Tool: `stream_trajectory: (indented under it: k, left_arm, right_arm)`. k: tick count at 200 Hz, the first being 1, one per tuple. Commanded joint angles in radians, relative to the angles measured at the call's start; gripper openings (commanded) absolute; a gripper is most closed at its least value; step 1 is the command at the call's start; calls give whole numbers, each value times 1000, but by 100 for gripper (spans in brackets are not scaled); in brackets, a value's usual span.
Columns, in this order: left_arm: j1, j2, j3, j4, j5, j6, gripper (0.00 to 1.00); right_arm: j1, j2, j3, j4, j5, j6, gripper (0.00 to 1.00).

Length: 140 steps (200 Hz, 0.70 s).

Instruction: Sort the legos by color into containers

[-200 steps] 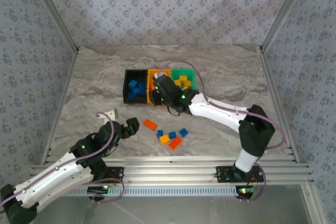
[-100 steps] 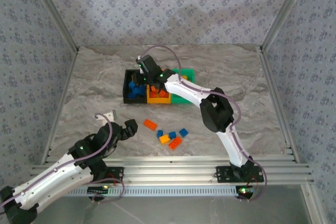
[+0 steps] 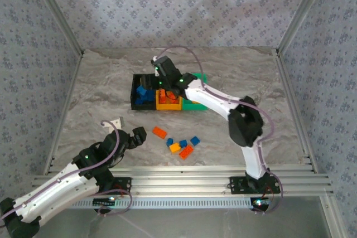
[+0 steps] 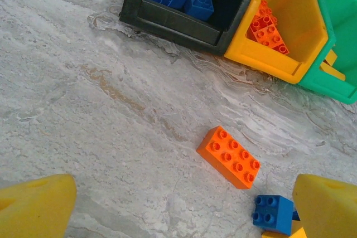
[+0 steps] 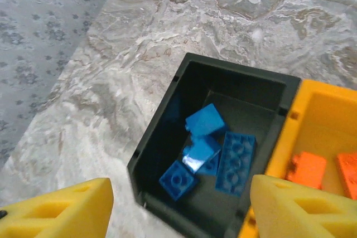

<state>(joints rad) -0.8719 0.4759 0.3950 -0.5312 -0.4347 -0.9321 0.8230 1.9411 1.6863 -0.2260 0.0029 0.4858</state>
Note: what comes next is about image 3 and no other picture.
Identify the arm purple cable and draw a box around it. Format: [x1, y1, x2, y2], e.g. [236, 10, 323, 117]
[0, 120, 133, 218]
[154, 45, 284, 216]

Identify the small circuit board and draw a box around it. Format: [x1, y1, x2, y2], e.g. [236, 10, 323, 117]
[250, 197, 272, 209]
[92, 197, 118, 208]

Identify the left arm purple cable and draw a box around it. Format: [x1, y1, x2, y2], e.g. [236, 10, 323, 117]
[0, 120, 133, 218]

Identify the aluminium frame leg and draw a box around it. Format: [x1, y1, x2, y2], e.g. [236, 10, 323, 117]
[319, 195, 349, 238]

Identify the grey slotted cable duct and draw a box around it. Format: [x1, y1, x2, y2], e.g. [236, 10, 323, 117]
[66, 196, 270, 210]

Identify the red wire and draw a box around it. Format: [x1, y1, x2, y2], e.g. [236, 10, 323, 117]
[114, 183, 132, 199]
[263, 185, 276, 202]

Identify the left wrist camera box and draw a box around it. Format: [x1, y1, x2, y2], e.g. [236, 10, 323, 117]
[100, 117, 125, 131]

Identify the aluminium upright post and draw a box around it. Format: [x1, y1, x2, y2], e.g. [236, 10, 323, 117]
[26, 0, 85, 55]
[277, 0, 334, 54]

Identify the aluminium table edge rail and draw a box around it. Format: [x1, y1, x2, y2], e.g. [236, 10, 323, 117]
[46, 165, 319, 176]

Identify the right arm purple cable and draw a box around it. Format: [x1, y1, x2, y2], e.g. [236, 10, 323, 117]
[154, 45, 284, 216]

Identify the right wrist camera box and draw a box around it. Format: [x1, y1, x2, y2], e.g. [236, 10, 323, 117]
[151, 57, 161, 78]

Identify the aluminium side rail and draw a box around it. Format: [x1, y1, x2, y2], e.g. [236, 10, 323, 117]
[43, 50, 85, 176]
[274, 48, 320, 173]

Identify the black plastic bin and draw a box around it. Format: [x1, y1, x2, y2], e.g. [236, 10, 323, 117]
[130, 73, 158, 111]

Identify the green plastic bin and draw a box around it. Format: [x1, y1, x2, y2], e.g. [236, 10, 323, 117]
[181, 73, 209, 111]

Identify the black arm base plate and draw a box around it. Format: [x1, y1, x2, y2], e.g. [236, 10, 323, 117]
[229, 176, 281, 195]
[96, 177, 133, 196]

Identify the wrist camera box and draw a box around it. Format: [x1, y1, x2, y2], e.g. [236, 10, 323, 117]
[100, 117, 125, 131]
[151, 57, 161, 78]

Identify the orange plastic bin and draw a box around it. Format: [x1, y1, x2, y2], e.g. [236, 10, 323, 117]
[155, 88, 184, 111]

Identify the wide aluminium mounting rail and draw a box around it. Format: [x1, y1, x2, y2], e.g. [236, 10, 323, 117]
[28, 174, 335, 198]

